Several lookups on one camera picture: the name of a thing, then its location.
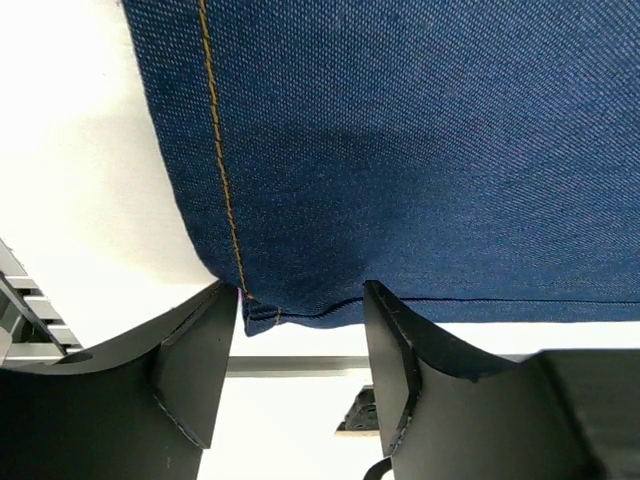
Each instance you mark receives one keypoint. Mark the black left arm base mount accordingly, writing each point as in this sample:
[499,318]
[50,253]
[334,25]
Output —
[361,420]

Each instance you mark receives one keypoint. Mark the dark blue denim trousers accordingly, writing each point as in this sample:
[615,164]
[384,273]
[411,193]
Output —
[478,158]

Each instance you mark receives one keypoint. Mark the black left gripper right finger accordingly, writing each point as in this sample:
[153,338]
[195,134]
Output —
[449,410]

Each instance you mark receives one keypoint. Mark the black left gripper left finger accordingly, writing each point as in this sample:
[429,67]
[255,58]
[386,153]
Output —
[148,419]

